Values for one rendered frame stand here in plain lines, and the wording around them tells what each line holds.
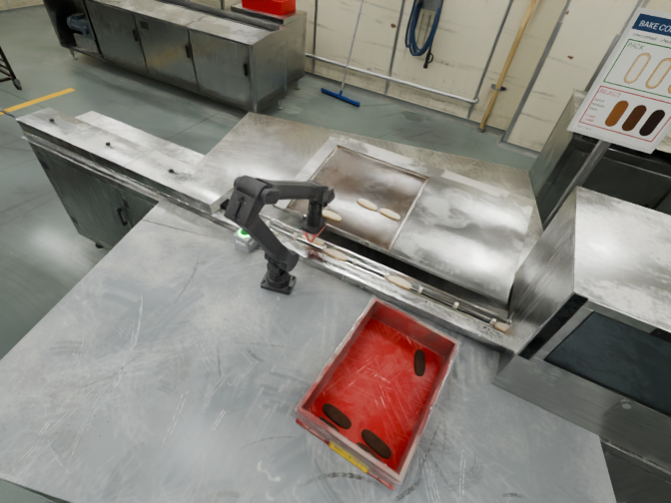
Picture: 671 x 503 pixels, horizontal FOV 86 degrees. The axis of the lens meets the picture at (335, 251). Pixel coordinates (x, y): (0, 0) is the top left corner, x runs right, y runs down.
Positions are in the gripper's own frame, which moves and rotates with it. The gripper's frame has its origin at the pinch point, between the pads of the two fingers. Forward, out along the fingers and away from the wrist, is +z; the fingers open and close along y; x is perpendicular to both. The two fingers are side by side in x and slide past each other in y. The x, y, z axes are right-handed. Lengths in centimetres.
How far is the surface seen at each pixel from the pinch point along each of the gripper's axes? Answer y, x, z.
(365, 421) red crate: -54, -49, 6
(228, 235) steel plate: -11.8, 34.6, 6.3
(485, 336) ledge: -8, -74, 2
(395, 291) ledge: -6.3, -39.8, 1.9
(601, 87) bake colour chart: 82, -80, -59
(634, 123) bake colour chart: 82, -98, -49
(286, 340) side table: -42.6, -14.2, 6.3
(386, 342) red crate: -26, -45, 6
